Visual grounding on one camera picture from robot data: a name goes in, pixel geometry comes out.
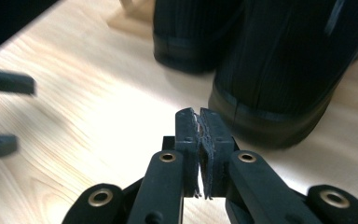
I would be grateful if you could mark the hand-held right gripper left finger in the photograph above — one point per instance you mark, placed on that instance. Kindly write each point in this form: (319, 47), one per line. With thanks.
(186, 146)

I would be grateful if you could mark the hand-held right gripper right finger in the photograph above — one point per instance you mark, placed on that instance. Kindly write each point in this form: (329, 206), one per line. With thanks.
(216, 149)

